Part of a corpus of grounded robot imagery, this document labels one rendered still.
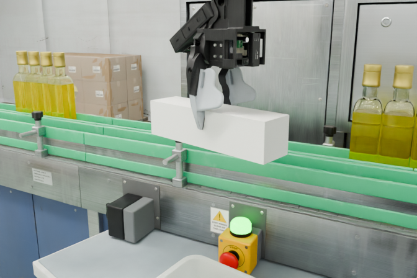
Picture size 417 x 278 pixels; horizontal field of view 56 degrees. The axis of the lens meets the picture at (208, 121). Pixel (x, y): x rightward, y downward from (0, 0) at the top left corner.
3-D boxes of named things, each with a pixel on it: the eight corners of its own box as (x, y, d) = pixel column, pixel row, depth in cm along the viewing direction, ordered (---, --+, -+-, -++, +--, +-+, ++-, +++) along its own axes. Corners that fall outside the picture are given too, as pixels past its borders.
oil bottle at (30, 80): (54, 134, 133) (46, 51, 126) (40, 139, 128) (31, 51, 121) (43, 133, 135) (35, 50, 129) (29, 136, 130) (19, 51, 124)
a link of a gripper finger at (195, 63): (188, 94, 56) (200, 33, 56) (180, 92, 57) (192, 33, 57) (210, 98, 59) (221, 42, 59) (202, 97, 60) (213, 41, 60)
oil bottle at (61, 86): (79, 139, 128) (72, 51, 121) (66, 143, 123) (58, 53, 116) (66, 136, 130) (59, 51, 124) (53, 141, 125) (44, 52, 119)
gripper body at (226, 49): (233, 73, 53) (234, -21, 50) (188, 69, 59) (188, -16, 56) (265, 69, 58) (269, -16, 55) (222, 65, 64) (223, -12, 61)
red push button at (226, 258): (243, 248, 77) (236, 257, 74) (243, 266, 78) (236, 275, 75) (225, 243, 79) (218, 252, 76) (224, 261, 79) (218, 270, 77)
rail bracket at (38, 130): (50, 157, 111) (46, 111, 108) (28, 164, 105) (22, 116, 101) (40, 155, 113) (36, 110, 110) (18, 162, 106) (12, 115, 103)
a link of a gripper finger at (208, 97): (210, 133, 54) (223, 67, 54) (181, 126, 58) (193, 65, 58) (224, 135, 56) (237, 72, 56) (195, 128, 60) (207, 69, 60)
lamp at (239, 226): (254, 229, 81) (255, 216, 80) (246, 240, 77) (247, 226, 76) (234, 224, 83) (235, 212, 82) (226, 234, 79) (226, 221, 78)
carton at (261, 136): (263, 164, 53) (264, 121, 52) (151, 133, 69) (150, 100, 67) (287, 154, 57) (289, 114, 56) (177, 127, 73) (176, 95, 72)
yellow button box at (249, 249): (261, 260, 83) (262, 228, 81) (248, 279, 77) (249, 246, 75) (231, 252, 86) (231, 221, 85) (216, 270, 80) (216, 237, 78)
